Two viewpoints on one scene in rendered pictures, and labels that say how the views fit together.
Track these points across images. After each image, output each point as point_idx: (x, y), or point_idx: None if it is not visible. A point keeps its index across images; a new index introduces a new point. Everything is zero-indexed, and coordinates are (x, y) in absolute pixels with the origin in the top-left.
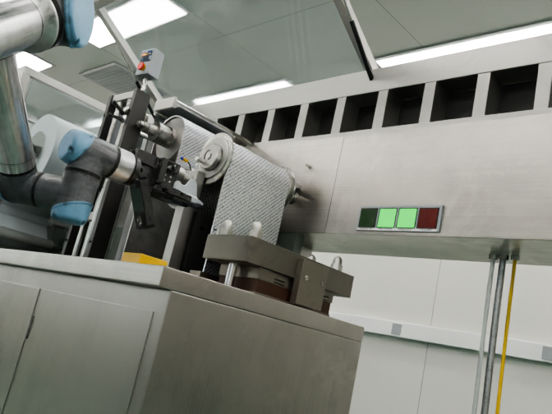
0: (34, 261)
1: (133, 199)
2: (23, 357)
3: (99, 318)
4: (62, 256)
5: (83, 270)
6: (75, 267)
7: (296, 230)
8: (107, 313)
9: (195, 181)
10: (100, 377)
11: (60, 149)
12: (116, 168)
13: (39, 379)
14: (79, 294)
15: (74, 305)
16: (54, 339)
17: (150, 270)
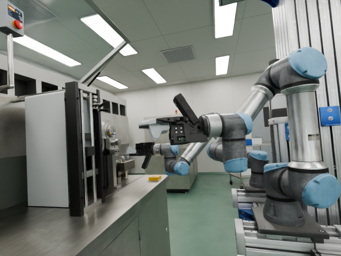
0: (140, 204)
1: (148, 159)
2: (141, 247)
3: (158, 200)
4: (150, 191)
5: (157, 189)
6: (155, 190)
7: None
8: (159, 197)
9: (132, 146)
10: (162, 213)
11: (177, 151)
12: (154, 150)
13: (149, 241)
14: (150, 200)
15: (151, 205)
16: (149, 223)
17: (168, 177)
